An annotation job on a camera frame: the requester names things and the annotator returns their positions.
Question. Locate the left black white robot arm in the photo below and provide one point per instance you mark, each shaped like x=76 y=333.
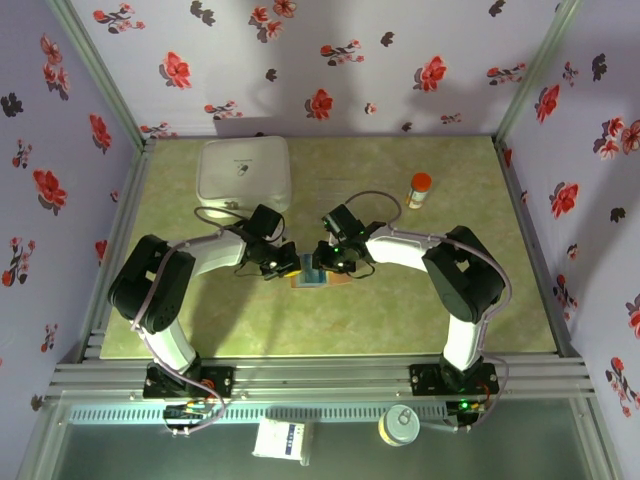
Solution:
x=150 y=285

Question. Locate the orange cap pill bottle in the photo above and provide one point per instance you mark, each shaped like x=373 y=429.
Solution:
x=419 y=192

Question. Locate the white zipped medicine case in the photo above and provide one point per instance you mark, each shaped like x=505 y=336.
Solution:
x=235 y=170

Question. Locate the white paper packet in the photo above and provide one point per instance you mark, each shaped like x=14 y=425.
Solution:
x=280 y=440

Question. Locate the yellow tin can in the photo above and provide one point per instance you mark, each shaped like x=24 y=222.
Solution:
x=398 y=425

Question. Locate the aluminium frame rail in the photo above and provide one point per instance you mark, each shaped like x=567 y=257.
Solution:
x=320 y=377

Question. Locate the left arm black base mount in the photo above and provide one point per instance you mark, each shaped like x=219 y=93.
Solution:
x=220 y=382

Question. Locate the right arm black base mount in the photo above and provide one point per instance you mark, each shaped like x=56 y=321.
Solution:
x=425 y=380

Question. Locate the aluminium frame post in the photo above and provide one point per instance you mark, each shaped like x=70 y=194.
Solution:
x=537 y=70
x=97 y=70

